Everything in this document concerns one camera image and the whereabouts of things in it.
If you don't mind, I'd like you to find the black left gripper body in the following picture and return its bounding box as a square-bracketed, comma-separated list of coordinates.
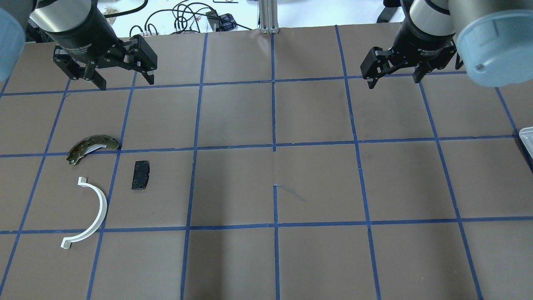
[62, 37, 129, 70]

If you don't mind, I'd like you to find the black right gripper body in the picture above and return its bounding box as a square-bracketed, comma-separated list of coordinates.
[389, 27, 456, 72]

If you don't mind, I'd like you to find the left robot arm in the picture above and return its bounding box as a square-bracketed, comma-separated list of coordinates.
[0, 0, 158, 90]

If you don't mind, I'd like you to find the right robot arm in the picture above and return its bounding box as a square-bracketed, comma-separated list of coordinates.
[360, 0, 533, 89]

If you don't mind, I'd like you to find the olive brake shoe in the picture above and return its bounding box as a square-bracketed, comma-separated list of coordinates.
[66, 135, 120, 165]

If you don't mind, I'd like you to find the black brake pad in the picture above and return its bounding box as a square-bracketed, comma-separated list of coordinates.
[131, 161, 150, 190]

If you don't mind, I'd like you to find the white curved plastic part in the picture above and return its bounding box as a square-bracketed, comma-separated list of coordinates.
[61, 177, 108, 250]

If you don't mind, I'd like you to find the black cable bundle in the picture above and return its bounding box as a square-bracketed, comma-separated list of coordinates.
[129, 0, 254, 38]

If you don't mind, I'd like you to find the aluminium frame post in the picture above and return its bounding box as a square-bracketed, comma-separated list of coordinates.
[257, 0, 279, 34]

